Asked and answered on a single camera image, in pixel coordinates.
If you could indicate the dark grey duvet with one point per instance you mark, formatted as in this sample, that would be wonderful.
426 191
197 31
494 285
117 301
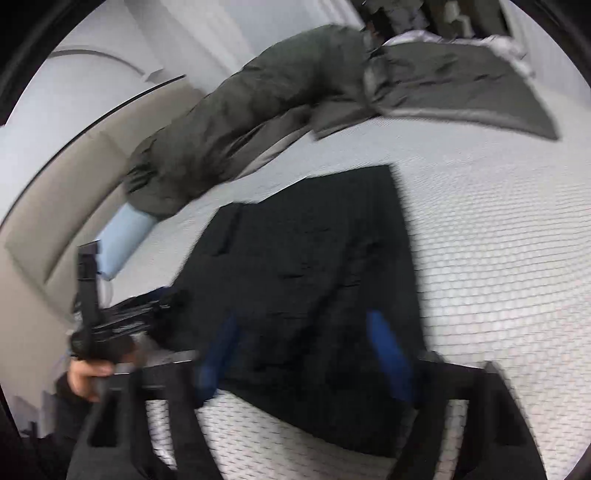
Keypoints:
323 81

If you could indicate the beige upholstered headboard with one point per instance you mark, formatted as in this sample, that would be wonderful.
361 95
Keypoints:
66 204

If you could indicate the black pants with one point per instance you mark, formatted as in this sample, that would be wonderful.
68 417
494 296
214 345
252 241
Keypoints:
301 272

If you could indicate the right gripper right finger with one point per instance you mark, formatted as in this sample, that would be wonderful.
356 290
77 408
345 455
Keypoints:
424 386

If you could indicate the person's left hand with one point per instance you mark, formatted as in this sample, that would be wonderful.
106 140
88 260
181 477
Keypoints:
81 380

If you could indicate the light blue bolster pillow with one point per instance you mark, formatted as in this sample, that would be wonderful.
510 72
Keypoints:
120 237

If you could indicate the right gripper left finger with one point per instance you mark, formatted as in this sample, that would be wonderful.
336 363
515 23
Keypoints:
185 383

